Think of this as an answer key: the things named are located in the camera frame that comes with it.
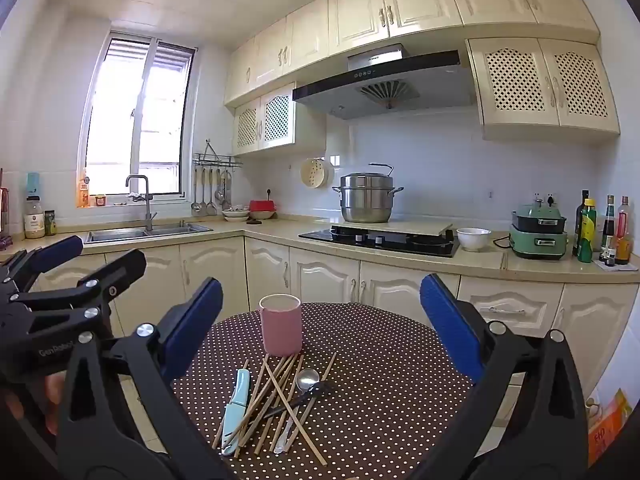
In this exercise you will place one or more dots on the metal wall utensil rack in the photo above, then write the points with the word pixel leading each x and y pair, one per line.
pixel 217 161

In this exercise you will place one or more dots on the red label bottle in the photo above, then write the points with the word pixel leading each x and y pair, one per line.
pixel 624 235

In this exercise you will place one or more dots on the stainless steel steamer pot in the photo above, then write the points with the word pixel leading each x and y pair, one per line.
pixel 367 200

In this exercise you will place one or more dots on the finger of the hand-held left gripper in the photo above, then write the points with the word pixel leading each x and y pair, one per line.
pixel 120 267
pixel 55 251

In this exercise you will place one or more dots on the person's left hand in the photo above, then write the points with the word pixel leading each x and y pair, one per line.
pixel 52 400

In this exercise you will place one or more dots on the hanging metal kitchen utensil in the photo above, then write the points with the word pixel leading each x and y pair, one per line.
pixel 196 205
pixel 220 192
pixel 227 200
pixel 212 205
pixel 204 195

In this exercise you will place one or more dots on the silver metal spoon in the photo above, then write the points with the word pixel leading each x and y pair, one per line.
pixel 307 380

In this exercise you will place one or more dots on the brown polka-dot tablecloth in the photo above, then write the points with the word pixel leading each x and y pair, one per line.
pixel 380 385

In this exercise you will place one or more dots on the small dark jar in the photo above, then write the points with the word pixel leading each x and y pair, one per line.
pixel 50 224

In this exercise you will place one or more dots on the white dish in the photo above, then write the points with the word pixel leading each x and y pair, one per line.
pixel 235 215

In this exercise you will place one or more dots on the light blue bottle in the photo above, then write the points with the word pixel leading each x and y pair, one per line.
pixel 33 182

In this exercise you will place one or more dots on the stainless steel sink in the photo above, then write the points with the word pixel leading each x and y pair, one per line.
pixel 120 235

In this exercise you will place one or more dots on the cream round steamer tray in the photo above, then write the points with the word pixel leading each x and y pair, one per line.
pixel 316 174

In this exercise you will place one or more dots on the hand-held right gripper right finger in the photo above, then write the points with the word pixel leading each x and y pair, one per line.
pixel 445 325

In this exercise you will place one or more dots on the white bowl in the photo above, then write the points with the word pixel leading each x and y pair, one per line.
pixel 472 240

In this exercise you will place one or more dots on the green bottle with yellow cap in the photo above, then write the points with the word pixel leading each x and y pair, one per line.
pixel 587 235

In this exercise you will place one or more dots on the metal kitchen faucet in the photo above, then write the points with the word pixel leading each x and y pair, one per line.
pixel 146 205

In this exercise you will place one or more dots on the bottles by window left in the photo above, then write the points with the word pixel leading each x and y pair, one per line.
pixel 34 220

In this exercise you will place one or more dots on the black gas stove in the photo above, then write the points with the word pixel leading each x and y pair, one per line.
pixel 350 237

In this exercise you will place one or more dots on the red food container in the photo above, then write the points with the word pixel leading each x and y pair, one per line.
pixel 262 208

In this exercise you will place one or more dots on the dark oil bottle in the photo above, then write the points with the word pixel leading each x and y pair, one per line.
pixel 580 215

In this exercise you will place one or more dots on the cream upper kitchen cabinets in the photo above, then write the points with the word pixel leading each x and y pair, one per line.
pixel 420 5

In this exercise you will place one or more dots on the kitchen window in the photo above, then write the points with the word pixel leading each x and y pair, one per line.
pixel 120 110

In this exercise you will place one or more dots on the orange cardboard box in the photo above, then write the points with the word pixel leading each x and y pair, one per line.
pixel 607 425

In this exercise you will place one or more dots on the grey range hood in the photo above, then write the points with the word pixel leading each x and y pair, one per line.
pixel 380 80

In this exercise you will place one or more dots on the orange bottle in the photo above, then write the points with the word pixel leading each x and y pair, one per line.
pixel 83 192

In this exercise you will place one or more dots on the bunch of wooden chopsticks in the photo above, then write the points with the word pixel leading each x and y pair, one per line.
pixel 277 377

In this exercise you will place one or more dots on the black spoon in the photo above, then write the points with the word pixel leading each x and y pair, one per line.
pixel 300 400

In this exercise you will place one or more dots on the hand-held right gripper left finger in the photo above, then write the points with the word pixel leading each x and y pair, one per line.
pixel 200 320

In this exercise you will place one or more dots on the green electric cooker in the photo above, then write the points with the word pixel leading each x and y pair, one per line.
pixel 537 240

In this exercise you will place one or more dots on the dark sauce bottle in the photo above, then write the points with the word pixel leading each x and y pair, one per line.
pixel 609 225

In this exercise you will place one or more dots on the pink cup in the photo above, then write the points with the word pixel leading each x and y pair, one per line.
pixel 282 330

